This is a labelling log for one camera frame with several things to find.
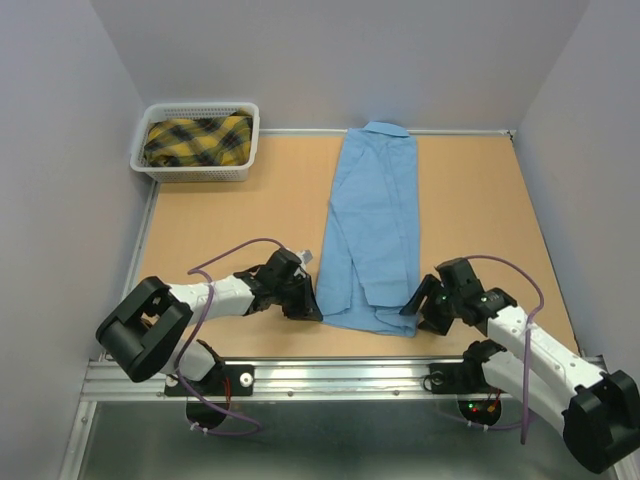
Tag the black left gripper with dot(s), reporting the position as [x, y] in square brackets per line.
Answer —
[306, 308]

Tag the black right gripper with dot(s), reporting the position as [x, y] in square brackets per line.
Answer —
[430, 285]

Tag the light blue long sleeve shirt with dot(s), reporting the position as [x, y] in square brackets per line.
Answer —
[370, 262]

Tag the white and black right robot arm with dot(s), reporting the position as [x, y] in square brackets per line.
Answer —
[595, 412]

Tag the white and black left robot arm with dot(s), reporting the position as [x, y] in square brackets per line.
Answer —
[143, 334]

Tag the yellow plaid shirt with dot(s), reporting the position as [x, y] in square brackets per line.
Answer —
[202, 142]

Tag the white plastic basket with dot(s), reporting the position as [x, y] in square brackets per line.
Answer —
[164, 111]

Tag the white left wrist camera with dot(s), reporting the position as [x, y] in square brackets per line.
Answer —
[305, 257]

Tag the aluminium mounting rail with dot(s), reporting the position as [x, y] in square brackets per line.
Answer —
[271, 380]

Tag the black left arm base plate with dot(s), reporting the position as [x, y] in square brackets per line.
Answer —
[212, 396]

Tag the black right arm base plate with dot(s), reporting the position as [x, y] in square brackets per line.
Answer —
[477, 402]

